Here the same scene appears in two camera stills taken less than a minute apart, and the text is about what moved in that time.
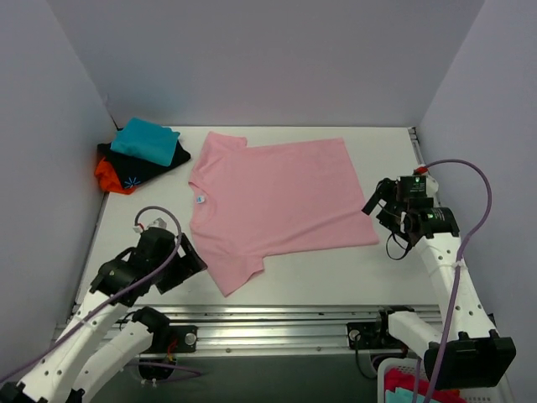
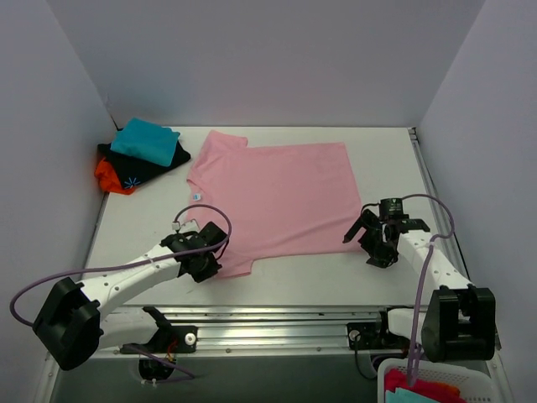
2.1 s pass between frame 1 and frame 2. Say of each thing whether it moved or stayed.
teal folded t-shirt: stayed
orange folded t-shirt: stayed
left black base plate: stayed
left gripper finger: moved
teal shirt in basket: stayed
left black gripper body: moved
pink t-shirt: stayed
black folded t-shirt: stayed
